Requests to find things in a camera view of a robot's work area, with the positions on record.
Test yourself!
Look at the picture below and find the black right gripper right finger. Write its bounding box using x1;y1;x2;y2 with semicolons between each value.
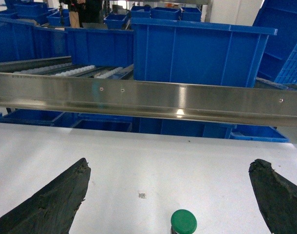
248;159;297;234

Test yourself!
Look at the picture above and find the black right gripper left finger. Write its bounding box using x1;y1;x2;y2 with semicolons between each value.
0;158;91;234

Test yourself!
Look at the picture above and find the green push button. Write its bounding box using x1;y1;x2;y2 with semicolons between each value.
170;209;197;234

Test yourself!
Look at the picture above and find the blue bin right shelf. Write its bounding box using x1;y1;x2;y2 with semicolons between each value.
253;0;297;84

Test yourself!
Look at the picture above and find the blue bin shelf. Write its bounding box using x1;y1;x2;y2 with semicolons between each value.
253;0;297;84
131;18;278;88
66;28;133;67

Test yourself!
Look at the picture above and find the blue bin left shelf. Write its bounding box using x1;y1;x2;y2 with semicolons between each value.
66;28;133;67

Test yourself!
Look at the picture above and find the blue bin centre shelf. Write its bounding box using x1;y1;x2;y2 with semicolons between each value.
131;18;278;88

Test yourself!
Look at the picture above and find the stainless steel shelf rail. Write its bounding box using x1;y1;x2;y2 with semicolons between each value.
0;73;297;127

